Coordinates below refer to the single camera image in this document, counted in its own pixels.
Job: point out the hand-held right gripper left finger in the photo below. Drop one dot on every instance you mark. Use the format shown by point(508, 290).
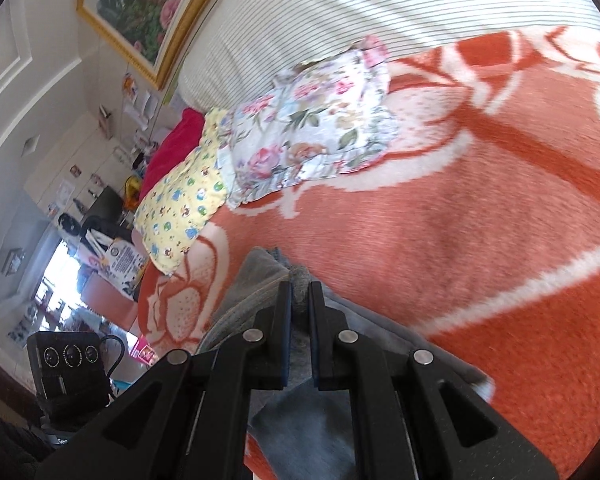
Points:
point(286, 345)

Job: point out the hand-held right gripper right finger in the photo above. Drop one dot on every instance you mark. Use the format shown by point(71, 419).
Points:
point(316, 345)

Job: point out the grey fleece pants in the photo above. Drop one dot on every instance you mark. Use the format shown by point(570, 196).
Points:
point(260, 285)

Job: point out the pink box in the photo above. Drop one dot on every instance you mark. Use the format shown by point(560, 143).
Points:
point(142, 352)

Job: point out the white printed bag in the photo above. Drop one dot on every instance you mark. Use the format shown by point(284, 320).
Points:
point(122, 260)

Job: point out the orange and white blanket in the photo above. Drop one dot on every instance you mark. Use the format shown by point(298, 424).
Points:
point(430, 210)

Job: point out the yellow cartoon print pillow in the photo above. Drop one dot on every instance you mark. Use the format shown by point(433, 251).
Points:
point(180, 200)

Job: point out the white cabinet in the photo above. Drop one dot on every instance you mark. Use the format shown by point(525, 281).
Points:
point(80, 160)

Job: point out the red pillow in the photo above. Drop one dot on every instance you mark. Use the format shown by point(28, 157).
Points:
point(172, 145)

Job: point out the floral pillow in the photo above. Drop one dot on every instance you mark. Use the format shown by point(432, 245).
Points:
point(320, 115)

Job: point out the striped upholstered headboard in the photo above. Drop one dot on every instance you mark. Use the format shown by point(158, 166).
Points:
point(330, 5)

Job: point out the small grey picture frame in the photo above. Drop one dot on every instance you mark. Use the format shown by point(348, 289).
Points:
point(14, 261)

